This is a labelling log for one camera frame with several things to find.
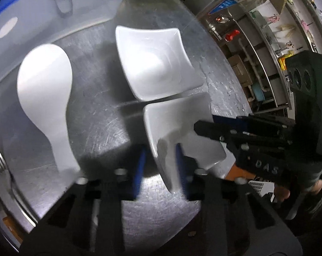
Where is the steel fork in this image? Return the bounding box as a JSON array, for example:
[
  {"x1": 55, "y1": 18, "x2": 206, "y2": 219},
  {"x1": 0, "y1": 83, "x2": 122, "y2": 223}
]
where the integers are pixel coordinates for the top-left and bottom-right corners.
[{"x1": 0, "y1": 152, "x2": 12, "y2": 191}]

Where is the translucent plastic storage bin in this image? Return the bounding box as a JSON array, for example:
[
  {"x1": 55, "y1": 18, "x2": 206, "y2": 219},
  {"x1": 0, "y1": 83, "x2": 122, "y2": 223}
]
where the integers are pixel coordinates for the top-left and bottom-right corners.
[{"x1": 0, "y1": 0, "x2": 122, "y2": 82}]

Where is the white square dish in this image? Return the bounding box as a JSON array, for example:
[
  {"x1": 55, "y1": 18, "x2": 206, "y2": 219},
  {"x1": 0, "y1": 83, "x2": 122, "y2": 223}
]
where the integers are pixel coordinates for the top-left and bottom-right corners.
[
  {"x1": 144, "y1": 93, "x2": 226, "y2": 193},
  {"x1": 115, "y1": 25, "x2": 203, "y2": 102}
]

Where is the right hand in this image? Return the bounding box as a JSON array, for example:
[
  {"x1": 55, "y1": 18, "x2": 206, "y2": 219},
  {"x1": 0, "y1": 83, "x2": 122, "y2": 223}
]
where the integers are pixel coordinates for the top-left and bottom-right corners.
[{"x1": 274, "y1": 180, "x2": 322, "y2": 202}]

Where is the white plastic rice paddle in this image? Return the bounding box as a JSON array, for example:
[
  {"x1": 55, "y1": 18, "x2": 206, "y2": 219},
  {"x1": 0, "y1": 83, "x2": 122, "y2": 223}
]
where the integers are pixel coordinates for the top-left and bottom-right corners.
[{"x1": 16, "y1": 43, "x2": 80, "y2": 175}]

